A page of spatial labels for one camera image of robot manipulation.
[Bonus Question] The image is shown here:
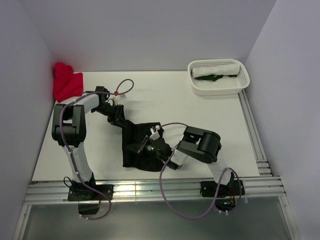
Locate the dark green rolled t shirt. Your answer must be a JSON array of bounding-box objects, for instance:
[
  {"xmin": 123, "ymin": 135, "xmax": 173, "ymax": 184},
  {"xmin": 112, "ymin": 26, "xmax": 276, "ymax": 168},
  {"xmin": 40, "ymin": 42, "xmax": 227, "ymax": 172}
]
[{"xmin": 194, "ymin": 74, "xmax": 238, "ymax": 82}]

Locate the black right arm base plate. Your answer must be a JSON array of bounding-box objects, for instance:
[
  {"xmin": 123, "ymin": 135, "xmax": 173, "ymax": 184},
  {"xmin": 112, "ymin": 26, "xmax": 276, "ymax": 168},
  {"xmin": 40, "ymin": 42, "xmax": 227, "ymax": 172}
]
[{"xmin": 200, "ymin": 179, "xmax": 246, "ymax": 198}]

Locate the black t shirt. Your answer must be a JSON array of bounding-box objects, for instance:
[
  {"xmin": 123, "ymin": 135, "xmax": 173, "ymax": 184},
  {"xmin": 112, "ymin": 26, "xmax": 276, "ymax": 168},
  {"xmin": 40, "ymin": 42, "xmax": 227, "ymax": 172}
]
[{"xmin": 113, "ymin": 120, "xmax": 164, "ymax": 172}]

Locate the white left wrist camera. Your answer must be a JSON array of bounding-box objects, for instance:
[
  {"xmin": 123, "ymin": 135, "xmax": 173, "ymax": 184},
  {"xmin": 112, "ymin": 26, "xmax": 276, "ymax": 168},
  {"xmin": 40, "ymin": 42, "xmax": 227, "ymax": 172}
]
[{"xmin": 112, "ymin": 93, "xmax": 127, "ymax": 104}]

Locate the red t shirt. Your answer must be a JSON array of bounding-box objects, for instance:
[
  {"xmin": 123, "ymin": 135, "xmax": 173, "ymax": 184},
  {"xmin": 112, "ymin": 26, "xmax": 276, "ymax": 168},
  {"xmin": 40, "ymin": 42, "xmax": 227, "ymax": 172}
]
[{"xmin": 53, "ymin": 62, "xmax": 84, "ymax": 103}]

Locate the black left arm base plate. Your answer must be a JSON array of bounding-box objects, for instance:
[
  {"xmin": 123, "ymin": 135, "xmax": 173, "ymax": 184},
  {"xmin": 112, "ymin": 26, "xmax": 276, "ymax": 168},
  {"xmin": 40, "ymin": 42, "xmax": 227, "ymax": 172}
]
[{"xmin": 67, "ymin": 180, "xmax": 114, "ymax": 202}]

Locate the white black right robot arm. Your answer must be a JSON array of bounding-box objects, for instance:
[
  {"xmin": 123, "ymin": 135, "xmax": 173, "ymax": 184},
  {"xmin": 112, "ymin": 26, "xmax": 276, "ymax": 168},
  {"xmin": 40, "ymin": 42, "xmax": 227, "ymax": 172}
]
[{"xmin": 132, "ymin": 125, "xmax": 236, "ymax": 195}]

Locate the aluminium frame rail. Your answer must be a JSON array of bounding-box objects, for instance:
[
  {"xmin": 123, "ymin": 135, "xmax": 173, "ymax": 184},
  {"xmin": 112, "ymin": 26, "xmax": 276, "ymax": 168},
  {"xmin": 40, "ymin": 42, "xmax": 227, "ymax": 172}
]
[{"xmin": 13, "ymin": 91, "xmax": 301, "ymax": 240}]

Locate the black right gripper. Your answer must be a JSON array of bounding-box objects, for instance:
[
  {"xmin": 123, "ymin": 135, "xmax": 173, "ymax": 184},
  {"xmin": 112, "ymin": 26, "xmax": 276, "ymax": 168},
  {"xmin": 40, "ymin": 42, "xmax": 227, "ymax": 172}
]
[{"xmin": 125, "ymin": 134, "xmax": 167, "ymax": 162}]

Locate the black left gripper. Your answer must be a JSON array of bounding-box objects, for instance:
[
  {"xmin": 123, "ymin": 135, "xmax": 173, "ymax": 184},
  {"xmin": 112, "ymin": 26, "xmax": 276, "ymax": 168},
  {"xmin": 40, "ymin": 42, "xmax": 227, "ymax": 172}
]
[{"xmin": 92, "ymin": 103, "xmax": 128, "ymax": 129}]

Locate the white perforated plastic basket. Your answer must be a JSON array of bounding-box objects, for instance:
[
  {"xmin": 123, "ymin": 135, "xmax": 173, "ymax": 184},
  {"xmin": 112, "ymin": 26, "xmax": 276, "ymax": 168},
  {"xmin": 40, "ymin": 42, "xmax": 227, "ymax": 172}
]
[{"xmin": 187, "ymin": 59, "xmax": 250, "ymax": 96}]

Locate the rolled white t shirt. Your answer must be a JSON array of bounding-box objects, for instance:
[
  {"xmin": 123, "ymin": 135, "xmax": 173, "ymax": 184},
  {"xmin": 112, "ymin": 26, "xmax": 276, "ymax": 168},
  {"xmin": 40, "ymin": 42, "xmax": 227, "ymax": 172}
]
[{"xmin": 191, "ymin": 63, "xmax": 240, "ymax": 78}]

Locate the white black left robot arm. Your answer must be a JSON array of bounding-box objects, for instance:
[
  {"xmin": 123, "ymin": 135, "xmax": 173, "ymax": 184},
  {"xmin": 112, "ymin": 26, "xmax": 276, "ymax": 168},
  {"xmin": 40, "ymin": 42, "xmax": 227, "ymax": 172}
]
[{"xmin": 51, "ymin": 86, "xmax": 127, "ymax": 200}]

